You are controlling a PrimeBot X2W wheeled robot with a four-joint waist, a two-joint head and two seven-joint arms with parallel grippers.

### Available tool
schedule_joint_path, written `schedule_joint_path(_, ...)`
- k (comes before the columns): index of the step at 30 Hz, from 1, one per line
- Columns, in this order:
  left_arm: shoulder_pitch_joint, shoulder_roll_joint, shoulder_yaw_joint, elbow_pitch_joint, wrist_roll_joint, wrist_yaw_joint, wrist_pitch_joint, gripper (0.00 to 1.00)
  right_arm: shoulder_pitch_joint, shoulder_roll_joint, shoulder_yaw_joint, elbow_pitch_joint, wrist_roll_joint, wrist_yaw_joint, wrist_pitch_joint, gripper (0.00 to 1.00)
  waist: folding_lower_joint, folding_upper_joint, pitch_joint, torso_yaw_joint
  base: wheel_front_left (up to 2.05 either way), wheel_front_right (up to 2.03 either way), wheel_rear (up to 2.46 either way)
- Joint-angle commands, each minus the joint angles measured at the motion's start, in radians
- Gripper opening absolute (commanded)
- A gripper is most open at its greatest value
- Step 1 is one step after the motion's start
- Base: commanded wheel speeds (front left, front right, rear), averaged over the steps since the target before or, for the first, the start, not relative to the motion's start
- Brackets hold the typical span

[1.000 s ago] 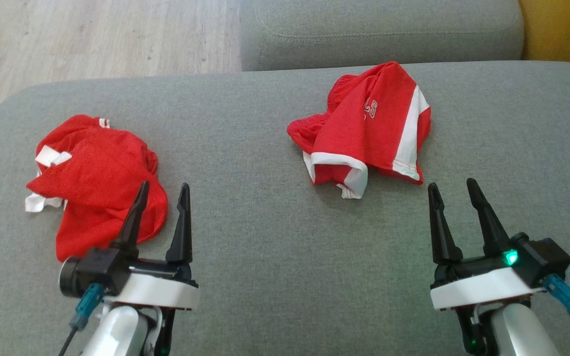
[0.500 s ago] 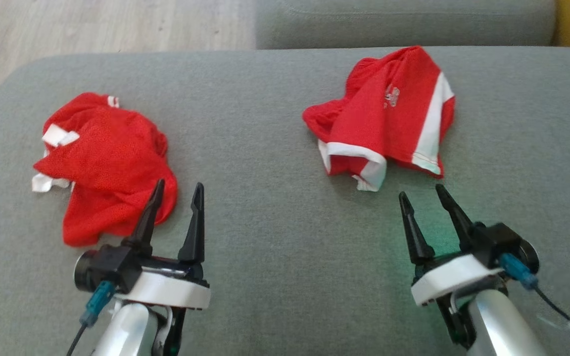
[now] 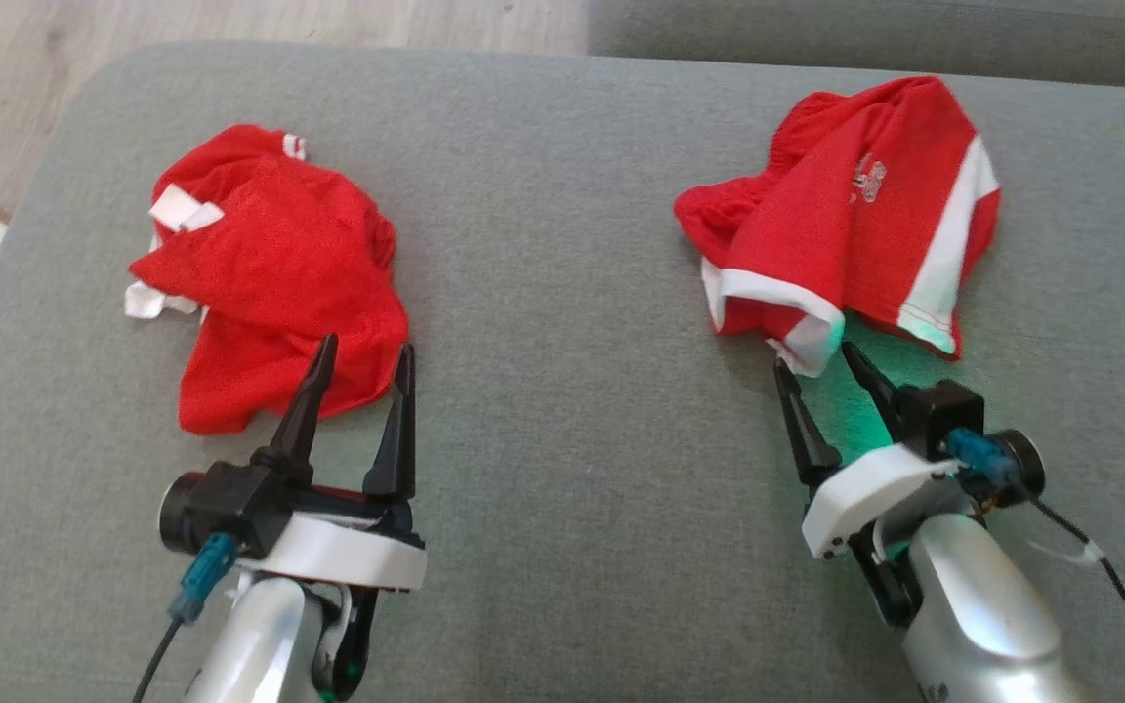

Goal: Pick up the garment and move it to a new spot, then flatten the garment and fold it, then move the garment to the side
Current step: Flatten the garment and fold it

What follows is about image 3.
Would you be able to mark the red shorts with white stripe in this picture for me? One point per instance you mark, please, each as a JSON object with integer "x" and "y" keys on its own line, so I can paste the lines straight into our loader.
{"x": 816, "y": 225}

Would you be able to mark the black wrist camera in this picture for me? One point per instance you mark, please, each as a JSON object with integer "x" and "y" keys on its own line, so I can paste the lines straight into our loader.
{"x": 230, "y": 503}
{"x": 938, "y": 410}

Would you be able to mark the red jersey with white sleeves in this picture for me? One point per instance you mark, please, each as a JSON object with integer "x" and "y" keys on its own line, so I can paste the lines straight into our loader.
{"x": 279, "y": 293}

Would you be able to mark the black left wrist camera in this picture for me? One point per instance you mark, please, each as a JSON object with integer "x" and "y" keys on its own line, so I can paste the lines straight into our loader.
{"x": 230, "y": 503}

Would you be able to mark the grey sofa seat cushion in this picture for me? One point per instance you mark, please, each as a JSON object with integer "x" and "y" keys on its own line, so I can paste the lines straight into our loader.
{"x": 865, "y": 34}

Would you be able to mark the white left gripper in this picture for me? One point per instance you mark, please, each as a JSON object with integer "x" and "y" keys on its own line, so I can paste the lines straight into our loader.
{"x": 348, "y": 557}

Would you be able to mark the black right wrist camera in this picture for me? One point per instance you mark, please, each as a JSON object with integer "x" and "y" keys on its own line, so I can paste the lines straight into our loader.
{"x": 938, "y": 410}

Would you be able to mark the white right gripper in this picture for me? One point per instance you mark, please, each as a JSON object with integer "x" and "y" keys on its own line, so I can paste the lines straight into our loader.
{"x": 865, "y": 488}

